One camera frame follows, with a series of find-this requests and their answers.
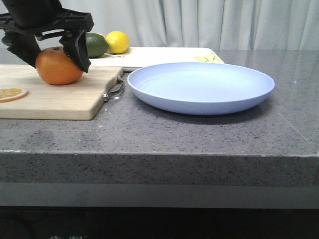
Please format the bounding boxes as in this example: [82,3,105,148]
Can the green lime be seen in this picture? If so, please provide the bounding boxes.
[86,33,109,58]

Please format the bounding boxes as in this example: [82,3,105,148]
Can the orange fruit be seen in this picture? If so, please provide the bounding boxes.
[35,46,83,85]

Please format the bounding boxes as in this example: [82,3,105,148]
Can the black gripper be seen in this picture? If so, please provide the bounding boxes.
[0,0,94,72]

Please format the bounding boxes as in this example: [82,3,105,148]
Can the grey cutting board strap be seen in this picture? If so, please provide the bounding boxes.
[103,75,125,102]

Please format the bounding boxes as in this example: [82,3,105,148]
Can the orange slice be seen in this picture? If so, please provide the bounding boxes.
[0,88,28,103]

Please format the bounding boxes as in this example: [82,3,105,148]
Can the wooden cutting board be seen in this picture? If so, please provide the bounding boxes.
[0,65,124,120]

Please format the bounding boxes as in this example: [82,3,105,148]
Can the pale yellow slices on tray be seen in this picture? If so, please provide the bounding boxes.
[195,54,216,63]

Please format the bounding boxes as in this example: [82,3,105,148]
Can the cream white tray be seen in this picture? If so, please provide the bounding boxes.
[90,47,224,72]

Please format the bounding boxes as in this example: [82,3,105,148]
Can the white curtain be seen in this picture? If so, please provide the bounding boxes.
[61,0,319,50]

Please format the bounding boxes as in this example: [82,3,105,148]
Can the light blue plate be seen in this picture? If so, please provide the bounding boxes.
[128,62,275,116]

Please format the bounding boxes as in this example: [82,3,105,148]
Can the yellow lemon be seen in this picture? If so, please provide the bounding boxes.
[105,31,130,54]

